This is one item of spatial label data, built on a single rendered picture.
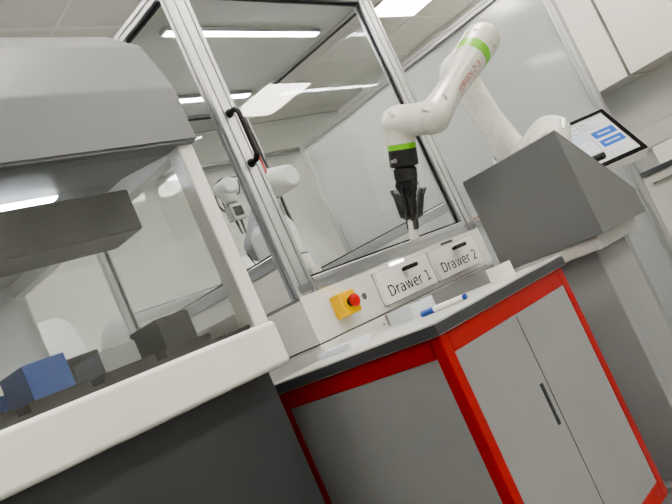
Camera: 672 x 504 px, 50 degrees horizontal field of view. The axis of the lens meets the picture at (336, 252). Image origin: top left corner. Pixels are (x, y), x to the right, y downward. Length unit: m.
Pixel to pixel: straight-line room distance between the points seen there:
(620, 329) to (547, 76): 1.89
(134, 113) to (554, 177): 1.19
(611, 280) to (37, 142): 1.57
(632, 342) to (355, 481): 0.94
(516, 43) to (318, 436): 2.63
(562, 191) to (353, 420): 0.92
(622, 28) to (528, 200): 3.34
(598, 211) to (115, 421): 1.42
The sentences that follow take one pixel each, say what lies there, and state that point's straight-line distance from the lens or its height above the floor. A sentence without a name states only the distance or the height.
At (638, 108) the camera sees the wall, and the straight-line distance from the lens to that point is 5.82.
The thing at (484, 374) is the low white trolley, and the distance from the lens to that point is 1.56.
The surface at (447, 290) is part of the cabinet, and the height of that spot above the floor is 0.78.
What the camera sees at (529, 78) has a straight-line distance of 3.91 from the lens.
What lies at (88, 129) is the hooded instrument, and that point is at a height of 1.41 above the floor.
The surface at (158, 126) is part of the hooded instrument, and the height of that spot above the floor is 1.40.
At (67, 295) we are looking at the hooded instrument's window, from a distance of 1.43.
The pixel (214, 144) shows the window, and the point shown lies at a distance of 2.22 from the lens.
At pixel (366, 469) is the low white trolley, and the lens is 1.76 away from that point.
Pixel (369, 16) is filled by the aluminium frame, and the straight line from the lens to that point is 2.98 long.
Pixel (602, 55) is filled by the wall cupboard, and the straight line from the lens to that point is 5.51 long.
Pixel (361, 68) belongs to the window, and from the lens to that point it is 2.78.
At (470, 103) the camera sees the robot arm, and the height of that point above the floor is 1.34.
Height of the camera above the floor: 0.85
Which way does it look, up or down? 5 degrees up
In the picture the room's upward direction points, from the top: 24 degrees counter-clockwise
